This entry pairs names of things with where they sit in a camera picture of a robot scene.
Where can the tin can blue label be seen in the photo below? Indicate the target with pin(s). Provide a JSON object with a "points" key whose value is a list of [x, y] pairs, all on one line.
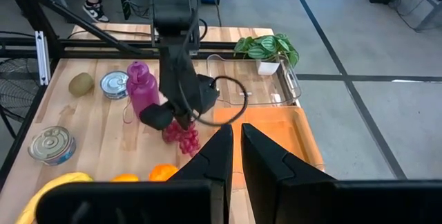
{"points": [[52, 145], [114, 84]]}

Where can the green striped potted plant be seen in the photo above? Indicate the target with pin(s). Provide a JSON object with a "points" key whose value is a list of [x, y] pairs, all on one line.
{"points": [[266, 46]]}

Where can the yellow banana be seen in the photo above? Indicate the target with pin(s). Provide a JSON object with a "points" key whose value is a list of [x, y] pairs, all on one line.
{"points": [[52, 186]]}

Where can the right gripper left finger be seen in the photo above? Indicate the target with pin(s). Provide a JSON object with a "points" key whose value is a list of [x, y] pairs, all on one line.
{"points": [[172, 200]]}

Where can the black floor fan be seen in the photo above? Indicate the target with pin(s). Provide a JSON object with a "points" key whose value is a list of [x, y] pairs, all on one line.
{"points": [[17, 85]]}

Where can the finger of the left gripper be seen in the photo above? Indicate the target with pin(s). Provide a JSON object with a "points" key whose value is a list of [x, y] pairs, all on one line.
{"points": [[189, 120], [179, 119]]}

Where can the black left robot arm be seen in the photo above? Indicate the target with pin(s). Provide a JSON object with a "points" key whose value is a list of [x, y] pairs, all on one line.
{"points": [[176, 72]]}

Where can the magenta squeeze bottle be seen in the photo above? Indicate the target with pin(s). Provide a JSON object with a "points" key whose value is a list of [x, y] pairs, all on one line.
{"points": [[141, 89]]}

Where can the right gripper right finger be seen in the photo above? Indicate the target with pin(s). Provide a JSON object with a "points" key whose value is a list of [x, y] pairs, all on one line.
{"points": [[310, 200]]}

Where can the round orange fruit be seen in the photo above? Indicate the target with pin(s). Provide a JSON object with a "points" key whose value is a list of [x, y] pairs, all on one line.
{"points": [[162, 173]]}

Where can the clear plastic bin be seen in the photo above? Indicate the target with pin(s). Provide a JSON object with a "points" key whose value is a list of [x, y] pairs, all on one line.
{"points": [[269, 92]]}

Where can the red toy grapes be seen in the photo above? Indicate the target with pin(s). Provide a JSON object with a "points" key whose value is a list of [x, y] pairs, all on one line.
{"points": [[186, 141]]}

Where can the silver aluminium bracket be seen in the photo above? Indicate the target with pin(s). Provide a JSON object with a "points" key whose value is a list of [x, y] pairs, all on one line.
{"points": [[42, 58]]}

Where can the orange plastic bin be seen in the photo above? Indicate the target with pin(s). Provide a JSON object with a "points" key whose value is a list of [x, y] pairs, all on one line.
{"points": [[276, 127]]}

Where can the brown kiwi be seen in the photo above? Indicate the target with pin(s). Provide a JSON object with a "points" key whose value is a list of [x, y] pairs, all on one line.
{"points": [[81, 84]]}

